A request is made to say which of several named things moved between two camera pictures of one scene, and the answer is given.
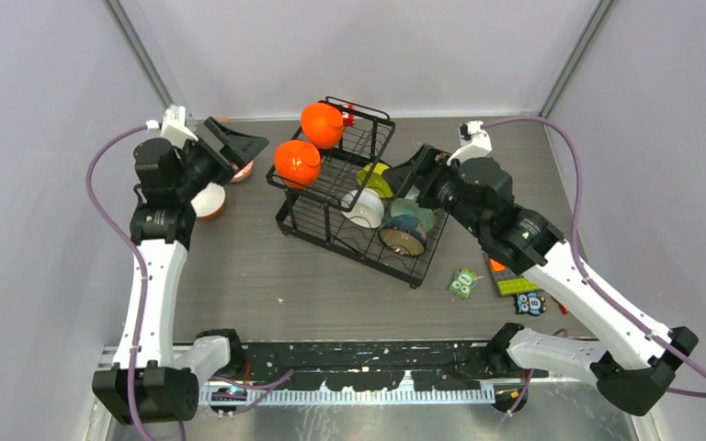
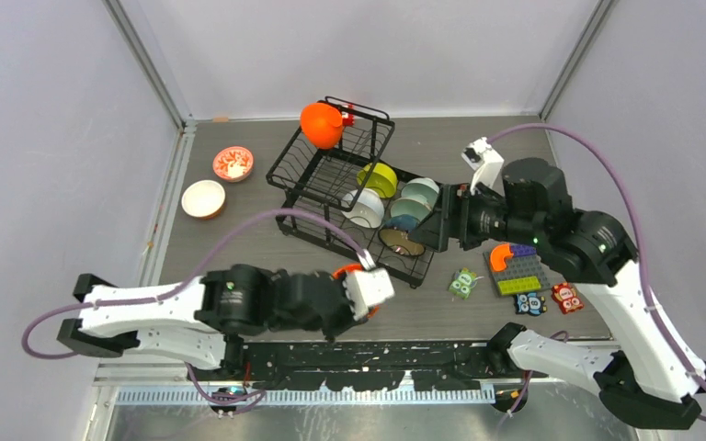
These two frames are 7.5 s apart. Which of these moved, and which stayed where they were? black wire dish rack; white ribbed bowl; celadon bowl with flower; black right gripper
Moved: black right gripper
Stayed: celadon bowl with flower; black wire dish rack; white ribbed bowl
